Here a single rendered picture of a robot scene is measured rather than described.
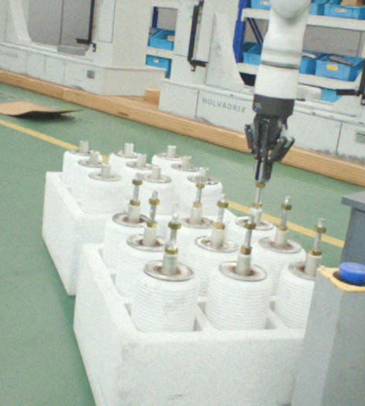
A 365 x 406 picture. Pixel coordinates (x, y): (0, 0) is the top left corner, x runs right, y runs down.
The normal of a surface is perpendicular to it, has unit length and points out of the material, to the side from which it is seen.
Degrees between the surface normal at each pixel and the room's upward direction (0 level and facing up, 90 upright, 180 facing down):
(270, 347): 90
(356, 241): 90
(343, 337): 90
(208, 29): 90
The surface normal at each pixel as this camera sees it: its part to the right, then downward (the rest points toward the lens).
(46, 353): 0.12, -0.95
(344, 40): -0.69, 0.11
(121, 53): 0.72, 0.27
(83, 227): 0.34, 0.29
